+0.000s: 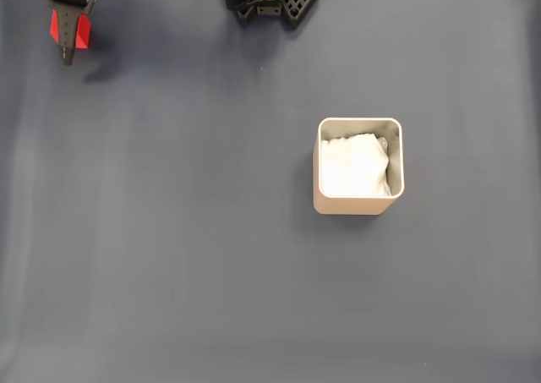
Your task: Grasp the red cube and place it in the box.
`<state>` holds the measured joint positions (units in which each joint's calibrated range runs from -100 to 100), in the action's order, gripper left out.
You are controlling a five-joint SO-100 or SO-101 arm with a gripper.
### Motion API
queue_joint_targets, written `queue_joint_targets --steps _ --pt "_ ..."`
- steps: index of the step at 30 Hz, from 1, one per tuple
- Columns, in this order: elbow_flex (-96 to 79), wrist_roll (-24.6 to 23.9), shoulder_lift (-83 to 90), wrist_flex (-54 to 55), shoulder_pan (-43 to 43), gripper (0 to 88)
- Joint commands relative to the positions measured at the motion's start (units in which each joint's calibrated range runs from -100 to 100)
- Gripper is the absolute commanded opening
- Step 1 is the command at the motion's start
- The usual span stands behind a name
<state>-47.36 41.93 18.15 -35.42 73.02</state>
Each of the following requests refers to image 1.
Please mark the red cube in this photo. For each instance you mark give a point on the red cube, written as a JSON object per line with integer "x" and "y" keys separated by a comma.
{"x": 84, "y": 32}

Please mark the dark blue-grey table mat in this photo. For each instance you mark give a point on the dark blue-grey table mat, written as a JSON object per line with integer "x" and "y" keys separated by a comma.
{"x": 169, "y": 231}

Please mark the beige metal square box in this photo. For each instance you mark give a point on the beige metal square box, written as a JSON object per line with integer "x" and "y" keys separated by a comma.
{"x": 355, "y": 205}

